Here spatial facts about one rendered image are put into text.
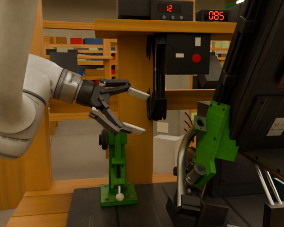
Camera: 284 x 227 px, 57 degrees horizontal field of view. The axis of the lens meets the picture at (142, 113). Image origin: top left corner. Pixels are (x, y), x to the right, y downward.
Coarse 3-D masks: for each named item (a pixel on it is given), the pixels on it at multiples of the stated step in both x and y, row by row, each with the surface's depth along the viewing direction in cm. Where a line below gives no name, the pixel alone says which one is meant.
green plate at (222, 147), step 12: (216, 108) 80; (228, 108) 74; (216, 120) 78; (228, 120) 76; (204, 132) 84; (216, 132) 76; (228, 132) 76; (204, 144) 82; (216, 144) 75; (228, 144) 77; (204, 156) 80; (216, 156) 77; (228, 156) 78
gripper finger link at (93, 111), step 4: (92, 112) 73; (96, 112) 73; (96, 116) 73; (100, 116) 73; (104, 116) 73; (96, 120) 74; (100, 120) 73; (104, 120) 73; (108, 120) 73; (104, 124) 74; (108, 124) 73; (112, 124) 73; (108, 128) 74; (112, 128) 73; (116, 128) 73; (112, 132) 74
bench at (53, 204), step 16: (160, 176) 122; (176, 176) 122; (32, 192) 106; (48, 192) 106; (64, 192) 106; (32, 208) 94; (48, 208) 94; (64, 208) 94; (16, 224) 84; (32, 224) 84; (48, 224) 84; (64, 224) 84
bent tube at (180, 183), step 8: (200, 120) 84; (192, 128) 85; (200, 128) 83; (184, 136) 89; (192, 136) 87; (184, 144) 90; (184, 152) 90; (184, 160) 89; (184, 168) 87; (184, 176) 85; (184, 184) 83; (184, 192) 81
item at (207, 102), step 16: (224, 160) 95; (240, 160) 96; (224, 176) 96; (240, 176) 97; (256, 176) 98; (272, 176) 100; (208, 192) 100; (224, 192) 98; (240, 192) 99; (256, 192) 100
